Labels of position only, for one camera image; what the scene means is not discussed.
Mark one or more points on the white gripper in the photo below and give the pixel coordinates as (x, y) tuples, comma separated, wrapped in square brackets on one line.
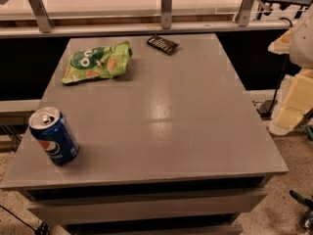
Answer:
[(303, 44)]

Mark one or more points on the green rice chip bag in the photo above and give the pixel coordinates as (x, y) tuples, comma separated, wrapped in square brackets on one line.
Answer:
[(104, 62)]

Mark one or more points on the blue pepsi can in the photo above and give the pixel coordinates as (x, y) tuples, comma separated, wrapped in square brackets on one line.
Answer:
[(50, 128)]

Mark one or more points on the black chocolate bar wrapper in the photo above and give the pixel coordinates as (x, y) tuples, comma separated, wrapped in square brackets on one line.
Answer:
[(164, 45)]

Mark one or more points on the grey drawer cabinet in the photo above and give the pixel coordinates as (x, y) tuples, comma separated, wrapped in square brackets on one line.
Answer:
[(174, 147)]

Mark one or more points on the right metal shelf bracket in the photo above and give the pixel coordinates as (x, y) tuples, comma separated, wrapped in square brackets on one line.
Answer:
[(243, 16)]

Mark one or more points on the metal shelf bracket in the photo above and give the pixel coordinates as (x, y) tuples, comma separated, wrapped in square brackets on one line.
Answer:
[(41, 16), (166, 18), (243, 16)]

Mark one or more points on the green handled tool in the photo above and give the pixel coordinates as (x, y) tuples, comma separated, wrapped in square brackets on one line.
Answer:
[(306, 222)]

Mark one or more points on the middle metal shelf bracket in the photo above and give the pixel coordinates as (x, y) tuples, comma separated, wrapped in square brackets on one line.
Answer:
[(166, 18)]

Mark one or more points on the left metal shelf bracket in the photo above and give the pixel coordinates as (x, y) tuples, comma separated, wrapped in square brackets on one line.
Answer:
[(41, 16)]

